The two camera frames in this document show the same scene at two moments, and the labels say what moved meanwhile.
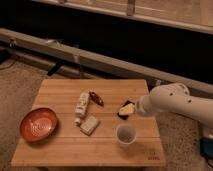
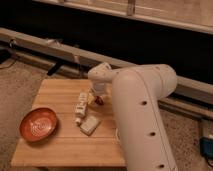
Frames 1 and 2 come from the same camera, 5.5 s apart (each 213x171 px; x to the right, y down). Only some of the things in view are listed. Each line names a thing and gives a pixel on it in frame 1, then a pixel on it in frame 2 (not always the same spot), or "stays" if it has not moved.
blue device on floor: x=206 y=147 stays
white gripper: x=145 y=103 → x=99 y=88
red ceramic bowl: x=38 y=124 stays
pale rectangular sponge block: x=89 y=125 stays
